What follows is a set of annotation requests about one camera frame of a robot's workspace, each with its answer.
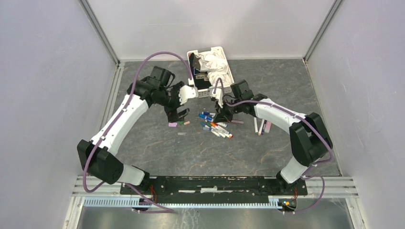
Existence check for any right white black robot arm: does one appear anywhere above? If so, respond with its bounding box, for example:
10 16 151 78
210 79 333 195

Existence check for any white marker bundle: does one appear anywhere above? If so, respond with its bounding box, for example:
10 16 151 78
198 114 233 138

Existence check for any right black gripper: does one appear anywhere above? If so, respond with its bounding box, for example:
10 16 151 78
213 97 243 123

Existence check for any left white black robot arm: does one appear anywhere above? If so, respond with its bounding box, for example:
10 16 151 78
77 66 198 195

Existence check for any green white marker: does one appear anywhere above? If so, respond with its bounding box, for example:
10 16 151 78
254 117 258 135

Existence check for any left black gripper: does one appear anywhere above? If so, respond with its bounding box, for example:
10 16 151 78
154 82 190 123

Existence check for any crumpled white cloth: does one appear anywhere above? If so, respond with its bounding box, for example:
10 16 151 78
195 51 232 85

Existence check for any black board in basket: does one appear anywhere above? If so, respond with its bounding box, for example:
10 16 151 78
188 53 212 90

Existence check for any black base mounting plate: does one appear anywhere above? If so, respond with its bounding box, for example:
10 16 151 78
136 176 308 204

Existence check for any white marker blue cap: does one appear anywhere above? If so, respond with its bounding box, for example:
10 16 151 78
258 119 266 135

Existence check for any white plastic basket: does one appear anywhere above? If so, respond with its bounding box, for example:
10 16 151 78
187 46 234 98

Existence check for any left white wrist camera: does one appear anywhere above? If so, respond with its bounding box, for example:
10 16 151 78
179 84 199 105

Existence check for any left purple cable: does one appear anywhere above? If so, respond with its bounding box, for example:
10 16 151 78
83 52 194 214

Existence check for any grey slotted cable duct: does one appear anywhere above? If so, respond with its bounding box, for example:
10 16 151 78
83 197 282 209

